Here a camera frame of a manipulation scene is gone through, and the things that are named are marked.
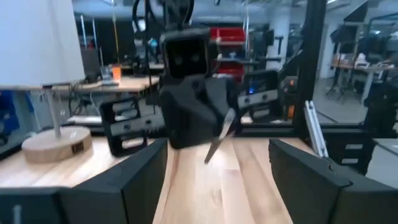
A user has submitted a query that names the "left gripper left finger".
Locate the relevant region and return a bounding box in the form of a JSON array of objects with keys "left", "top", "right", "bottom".
[{"left": 0, "top": 138, "right": 169, "bottom": 224}]

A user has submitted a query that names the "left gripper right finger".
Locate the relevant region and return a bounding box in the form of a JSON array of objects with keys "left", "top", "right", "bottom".
[{"left": 269, "top": 138, "right": 398, "bottom": 224}]

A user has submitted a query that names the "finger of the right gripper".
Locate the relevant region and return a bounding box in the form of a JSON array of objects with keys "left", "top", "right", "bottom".
[
  {"left": 157, "top": 76, "right": 208, "bottom": 150},
  {"left": 191, "top": 76, "right": 242, "bottom": 149}
]

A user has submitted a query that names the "thin black makeup brush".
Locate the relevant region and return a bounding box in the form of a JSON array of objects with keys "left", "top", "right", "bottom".
[{"left": 203, "top": 106, "right": 238, "bottom": 165}]

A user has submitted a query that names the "light wooden desk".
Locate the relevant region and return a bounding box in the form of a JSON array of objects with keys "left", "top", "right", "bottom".
[{"left": 67, "top": 75, "right": 161, "bottom": 95}]

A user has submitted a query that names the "orange cup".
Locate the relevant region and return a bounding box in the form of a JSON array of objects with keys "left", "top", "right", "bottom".
[{"left": 111, "top": 63, "right": 123, "bottom": 82}]

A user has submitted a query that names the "aluminium strip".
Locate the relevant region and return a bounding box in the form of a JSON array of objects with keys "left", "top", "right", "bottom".
[{"left": 303, "top": 100, "right": 330, "bottom": 159}]

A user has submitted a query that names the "red storage bin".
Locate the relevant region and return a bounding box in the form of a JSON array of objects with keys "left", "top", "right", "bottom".
[{"left": 210, "top": 27, "right": 247, "bottom": 76}]

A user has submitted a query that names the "white shade wooden base lamp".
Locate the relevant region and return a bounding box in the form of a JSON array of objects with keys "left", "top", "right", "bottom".
[{"left": 0, "top": 0, "right": 93, "bottom": 164}]

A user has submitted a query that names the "blue container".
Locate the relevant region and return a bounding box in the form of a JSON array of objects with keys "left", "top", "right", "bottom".
[{"left": 0, "top": 90, "right": 20, "bottom": 147}]

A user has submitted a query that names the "black frame rail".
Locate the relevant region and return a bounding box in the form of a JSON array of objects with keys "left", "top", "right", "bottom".
[{"left": 241, "top": 122, "right": 379, "bottom": 175}]

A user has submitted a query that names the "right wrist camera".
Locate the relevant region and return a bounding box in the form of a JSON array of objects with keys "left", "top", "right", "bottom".
[{"left": 159, "top": 27, "right": 216, "bottom": 79}]

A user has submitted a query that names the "black vertical frame post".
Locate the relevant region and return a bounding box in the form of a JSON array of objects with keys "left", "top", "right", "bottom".
[{"left": 292, "top": 0, "right": 328, "bottom": 141}]

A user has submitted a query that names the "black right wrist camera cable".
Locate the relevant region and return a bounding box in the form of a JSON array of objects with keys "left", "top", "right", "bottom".
[{"left": 131, "top": 0, "right": 195, "bottom": 105}]

